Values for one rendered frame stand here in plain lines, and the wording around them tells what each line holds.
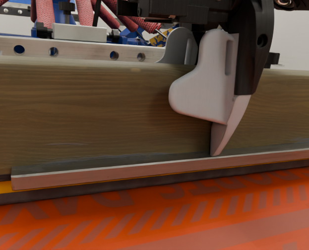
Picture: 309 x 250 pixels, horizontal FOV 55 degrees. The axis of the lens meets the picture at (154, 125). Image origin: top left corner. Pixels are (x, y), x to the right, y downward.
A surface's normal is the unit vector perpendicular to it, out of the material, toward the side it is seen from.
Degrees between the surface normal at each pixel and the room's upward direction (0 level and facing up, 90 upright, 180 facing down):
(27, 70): 64
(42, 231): 0
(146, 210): 0
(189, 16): 90
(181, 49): 97
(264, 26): 82
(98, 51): 90
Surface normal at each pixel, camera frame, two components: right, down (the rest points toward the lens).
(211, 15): 0.40, 0.30
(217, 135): -0.92, 0.07
